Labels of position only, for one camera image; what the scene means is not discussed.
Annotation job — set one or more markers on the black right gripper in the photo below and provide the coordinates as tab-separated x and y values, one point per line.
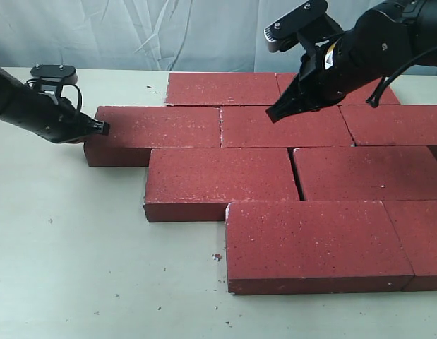
323	80

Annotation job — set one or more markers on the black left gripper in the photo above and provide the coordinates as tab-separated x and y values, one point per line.
62	124

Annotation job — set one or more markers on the large red brick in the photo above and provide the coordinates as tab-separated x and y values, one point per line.
197	184
317	247

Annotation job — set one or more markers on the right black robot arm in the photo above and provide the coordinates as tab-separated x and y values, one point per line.
385	41

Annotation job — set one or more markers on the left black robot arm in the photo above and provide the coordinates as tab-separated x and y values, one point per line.
48	104

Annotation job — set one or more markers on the right third-row red brick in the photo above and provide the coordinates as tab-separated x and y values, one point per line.
385	173

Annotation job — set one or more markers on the right second-row red brick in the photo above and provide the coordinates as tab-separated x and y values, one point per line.
392	125

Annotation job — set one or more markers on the blue-grey backdrop cloth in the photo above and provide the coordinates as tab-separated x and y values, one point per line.
196	35

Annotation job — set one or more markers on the red and white crumb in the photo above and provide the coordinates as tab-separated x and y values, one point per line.
217	256

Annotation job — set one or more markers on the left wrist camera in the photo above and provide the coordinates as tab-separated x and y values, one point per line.
51	78

